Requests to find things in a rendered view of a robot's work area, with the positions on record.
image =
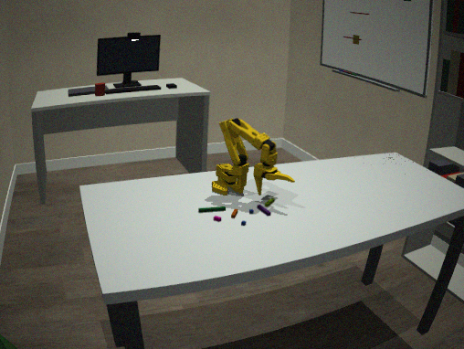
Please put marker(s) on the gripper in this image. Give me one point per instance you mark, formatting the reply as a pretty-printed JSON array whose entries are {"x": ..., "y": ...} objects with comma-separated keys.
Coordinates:
[{"x": 272, "y": 173}]

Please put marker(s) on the lime green rod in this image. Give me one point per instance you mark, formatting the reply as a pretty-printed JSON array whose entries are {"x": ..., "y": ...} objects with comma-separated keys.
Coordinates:
[{"x": 269, "y": 202}]

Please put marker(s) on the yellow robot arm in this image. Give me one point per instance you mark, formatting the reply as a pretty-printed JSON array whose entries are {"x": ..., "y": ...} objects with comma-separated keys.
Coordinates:
[{"x": 235, "y": 176}]

